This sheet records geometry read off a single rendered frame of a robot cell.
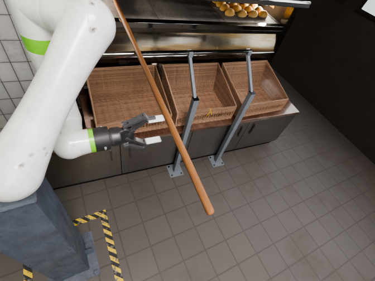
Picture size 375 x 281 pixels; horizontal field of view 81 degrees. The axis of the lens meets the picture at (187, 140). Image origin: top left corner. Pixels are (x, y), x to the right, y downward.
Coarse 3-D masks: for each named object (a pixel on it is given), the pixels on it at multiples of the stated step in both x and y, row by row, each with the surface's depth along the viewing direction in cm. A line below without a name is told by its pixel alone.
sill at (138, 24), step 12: (120, 24) 151; (132, 24) 154; (144, 24) 157; (156, 24) 160; (168, 24) 163; (180, 24) 167; (192, 24) 170; (204, 24) 174; (216, 24) 178; (228, 24) 183; (240, 24) 188; (252, 24) 193; (264, 24) 199; (276, 24) 205
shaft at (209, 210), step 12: (120, 12) 152; (132, 36) 136; (144, 60) 123; (156, 96) 107; (168, 120) 98; (180, 144) 91; (192, 168) 85; (192, 180) 83; (204, 192) 79; (204, 204) 77
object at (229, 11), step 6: (222, 6) 196; (228, 6) 197; (234, 6) 201; (240, 6) 202; (246, 6) 206; (252, 6) 215; (228, 12) 191; (234, 12) 195; (240, 12) 195; (246, 12) 197; (252, 12) 200; (258, 12) 211; (264, 12) 205
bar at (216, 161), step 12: (192, 72) 148; (192, 84) 149; (192, 96) 151; (252, 96) 169; (192, 108) 154; (240, 108) 182; (192, 120) 165; (240, 120) 190; (228, 132) 204; (180, 156) 201; (216, 156) 234; (168, 168) 222; (180, 168) 224
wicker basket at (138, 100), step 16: (96, 80) 171; (128, 80) 181; (144, 80) 187; (160, 80) 178; (96, 96) 178; (112, 96) 184; (128, 96) 190; (144, 96) 195; (96, 112) 173; (112, 112) 176; (128, 112) 180; (144, 112) 184; (160, 112) 187; (144, 128) 169; (160, 128) 176
